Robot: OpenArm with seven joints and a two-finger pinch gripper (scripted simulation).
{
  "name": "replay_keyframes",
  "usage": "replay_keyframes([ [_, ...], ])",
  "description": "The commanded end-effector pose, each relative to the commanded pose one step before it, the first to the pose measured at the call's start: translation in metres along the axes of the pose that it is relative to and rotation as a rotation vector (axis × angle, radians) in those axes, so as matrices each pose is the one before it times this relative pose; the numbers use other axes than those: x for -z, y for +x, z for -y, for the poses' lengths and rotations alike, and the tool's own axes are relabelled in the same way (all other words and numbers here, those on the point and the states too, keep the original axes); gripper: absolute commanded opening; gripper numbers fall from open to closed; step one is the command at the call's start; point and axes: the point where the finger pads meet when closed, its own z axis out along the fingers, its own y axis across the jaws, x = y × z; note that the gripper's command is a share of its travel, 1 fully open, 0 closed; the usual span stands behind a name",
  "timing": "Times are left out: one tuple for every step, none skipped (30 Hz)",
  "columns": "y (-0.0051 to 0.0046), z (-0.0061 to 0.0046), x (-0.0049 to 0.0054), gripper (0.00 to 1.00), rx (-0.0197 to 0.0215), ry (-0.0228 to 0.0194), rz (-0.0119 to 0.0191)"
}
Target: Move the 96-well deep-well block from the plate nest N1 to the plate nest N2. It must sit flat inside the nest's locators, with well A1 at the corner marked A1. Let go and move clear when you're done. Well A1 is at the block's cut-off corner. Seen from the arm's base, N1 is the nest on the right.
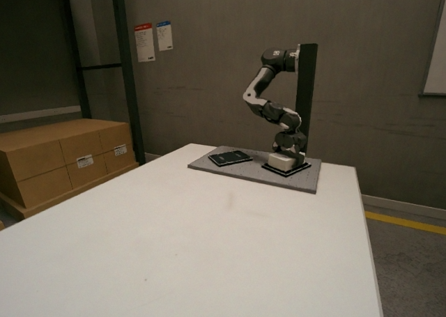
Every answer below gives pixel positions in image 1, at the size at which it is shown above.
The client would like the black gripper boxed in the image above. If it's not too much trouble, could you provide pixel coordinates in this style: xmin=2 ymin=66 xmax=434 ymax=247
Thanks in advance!
xmin=272 ymin=128 xmax=307 ymax=169

